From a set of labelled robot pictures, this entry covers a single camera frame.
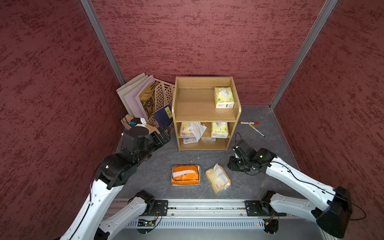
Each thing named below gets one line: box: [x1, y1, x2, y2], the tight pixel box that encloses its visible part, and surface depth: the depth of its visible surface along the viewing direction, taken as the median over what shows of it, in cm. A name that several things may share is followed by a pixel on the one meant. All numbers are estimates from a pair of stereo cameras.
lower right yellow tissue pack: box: [211, 121, 229, 139], surface depth 81 cm
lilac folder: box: [124, 75, 155, 122], surface depth 92 cm
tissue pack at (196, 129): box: [180, 121, 207, 141], surface depth 81 cm
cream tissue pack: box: [205, 163, 231, 195], surface depth 81 cm
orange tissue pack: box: [171, 165, 201, 186], surface depth 79 cm
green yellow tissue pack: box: [214, 86, 235, 109], surface depth 76 cm
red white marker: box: [240, 121, 260, 125], surface depth 112 cm
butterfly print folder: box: [139, 81, 159, 119], surface depth 99 cm
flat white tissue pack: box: [182, 138, 199, 145], surface depth 96 cm
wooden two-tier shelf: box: [171, 76, 242, 151], surface depth 81 cm
